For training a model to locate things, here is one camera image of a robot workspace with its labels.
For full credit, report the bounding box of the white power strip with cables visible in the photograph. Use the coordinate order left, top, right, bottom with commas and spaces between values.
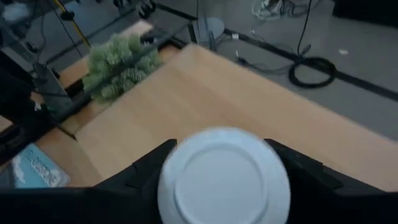
251, 0, 312, 21

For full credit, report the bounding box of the green succulent in white pot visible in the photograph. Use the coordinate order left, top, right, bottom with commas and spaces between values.
82, 32, 162, 103

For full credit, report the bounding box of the coiled black cable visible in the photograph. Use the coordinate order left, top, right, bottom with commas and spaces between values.
288, 55, 337, 89

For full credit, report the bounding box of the wooden shelf with black legs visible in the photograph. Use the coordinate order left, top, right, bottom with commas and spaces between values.
74, 43, 398, 192

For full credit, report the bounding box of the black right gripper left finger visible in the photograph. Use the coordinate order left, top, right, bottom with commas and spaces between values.
0, 139, 178, 224

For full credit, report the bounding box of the white-lid bagel seasoning jar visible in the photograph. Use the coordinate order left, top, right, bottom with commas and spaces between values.
157, 126, 292, 224

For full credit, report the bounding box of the yellow cable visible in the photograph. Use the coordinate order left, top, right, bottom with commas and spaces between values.
52, 0, 91, 47

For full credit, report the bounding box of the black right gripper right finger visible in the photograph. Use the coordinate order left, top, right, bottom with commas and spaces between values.
264, 139, 398, 224

